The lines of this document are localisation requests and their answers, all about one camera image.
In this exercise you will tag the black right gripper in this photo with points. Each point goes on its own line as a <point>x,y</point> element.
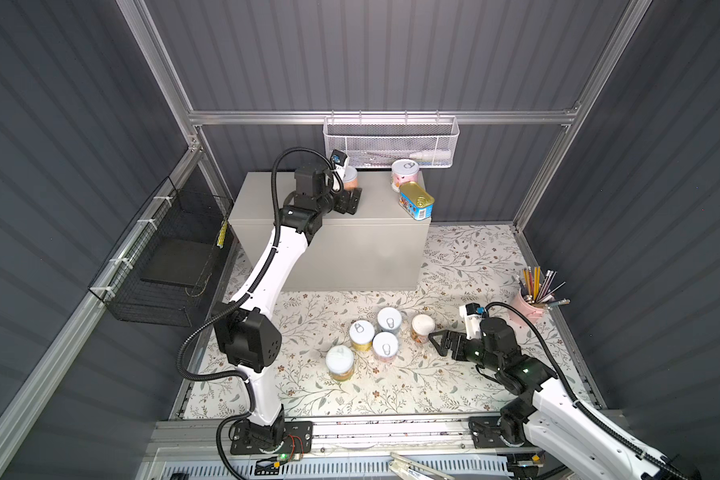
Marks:
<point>458,337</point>

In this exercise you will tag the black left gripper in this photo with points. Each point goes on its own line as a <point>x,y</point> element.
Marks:
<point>341,197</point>

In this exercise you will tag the orange can pull tab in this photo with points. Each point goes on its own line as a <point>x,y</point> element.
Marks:
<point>350,180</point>

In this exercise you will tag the pink white can pull tab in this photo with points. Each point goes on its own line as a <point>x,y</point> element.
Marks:
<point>403,171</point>

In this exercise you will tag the teal can pull tab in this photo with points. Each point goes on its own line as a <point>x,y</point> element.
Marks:
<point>390,319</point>

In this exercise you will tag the gold rectangular tin can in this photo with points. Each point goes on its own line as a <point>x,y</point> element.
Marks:
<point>416,201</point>

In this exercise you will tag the green orange can plastic lid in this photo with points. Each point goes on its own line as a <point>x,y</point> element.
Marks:
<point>340,363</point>

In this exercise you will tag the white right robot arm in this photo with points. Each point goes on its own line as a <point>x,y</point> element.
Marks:
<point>545,412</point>

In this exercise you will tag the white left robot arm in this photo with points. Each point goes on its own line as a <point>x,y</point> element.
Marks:
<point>244,329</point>

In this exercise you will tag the grey metal cabinet box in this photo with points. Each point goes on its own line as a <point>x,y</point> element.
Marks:
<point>379,248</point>

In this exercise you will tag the pink pencil cup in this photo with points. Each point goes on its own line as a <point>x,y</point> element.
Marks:
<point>533,313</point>

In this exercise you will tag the pencils bundle in cup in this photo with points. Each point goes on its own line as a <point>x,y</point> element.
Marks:
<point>537,288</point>

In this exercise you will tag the yellow can pull tab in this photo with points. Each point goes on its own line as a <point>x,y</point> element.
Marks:
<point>362,333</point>

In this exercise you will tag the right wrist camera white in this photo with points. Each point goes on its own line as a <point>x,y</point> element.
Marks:
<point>471,315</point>

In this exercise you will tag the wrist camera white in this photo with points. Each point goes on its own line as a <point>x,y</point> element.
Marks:
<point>339,161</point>
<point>471,315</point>

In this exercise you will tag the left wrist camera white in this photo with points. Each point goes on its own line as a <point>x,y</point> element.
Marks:
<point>339,161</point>

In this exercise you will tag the white wire mesh basket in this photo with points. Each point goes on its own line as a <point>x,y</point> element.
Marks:
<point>376,142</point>

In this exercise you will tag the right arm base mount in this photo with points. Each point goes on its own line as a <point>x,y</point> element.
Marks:
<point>505,428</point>

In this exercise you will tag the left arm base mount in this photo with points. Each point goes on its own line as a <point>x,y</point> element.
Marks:
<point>282,438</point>

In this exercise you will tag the black wire mesh basket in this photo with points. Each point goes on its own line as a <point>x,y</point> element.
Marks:
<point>169,268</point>

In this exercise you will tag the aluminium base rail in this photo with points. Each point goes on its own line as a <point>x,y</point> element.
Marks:
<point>335,436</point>

